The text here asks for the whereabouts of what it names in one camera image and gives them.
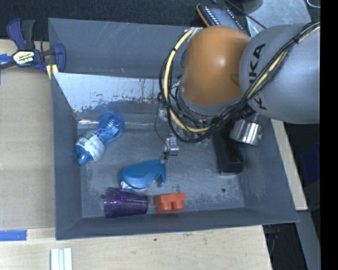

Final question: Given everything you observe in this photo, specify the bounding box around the grey metal bin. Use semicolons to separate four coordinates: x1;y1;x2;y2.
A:
47;17;300;241

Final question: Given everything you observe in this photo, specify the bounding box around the purple plastic cup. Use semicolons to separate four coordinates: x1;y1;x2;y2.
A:
103;187;149;219

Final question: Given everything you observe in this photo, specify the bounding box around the blue spray bottle head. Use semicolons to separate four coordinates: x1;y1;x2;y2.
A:
118;159;167;194

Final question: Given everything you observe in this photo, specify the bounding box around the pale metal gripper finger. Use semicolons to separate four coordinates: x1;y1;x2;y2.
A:
163;133;180;160

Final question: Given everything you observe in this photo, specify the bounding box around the black flat block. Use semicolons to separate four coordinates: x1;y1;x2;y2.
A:
212;132;244;174

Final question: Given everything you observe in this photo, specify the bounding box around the red toy block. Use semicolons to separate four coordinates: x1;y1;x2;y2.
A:
153;192;186;214

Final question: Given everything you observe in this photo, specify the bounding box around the blue plastic bottle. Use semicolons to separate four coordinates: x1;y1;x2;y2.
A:
74;111;126;166

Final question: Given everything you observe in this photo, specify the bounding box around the shiny metal cup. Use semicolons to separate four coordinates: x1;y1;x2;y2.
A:
228;119;264;147

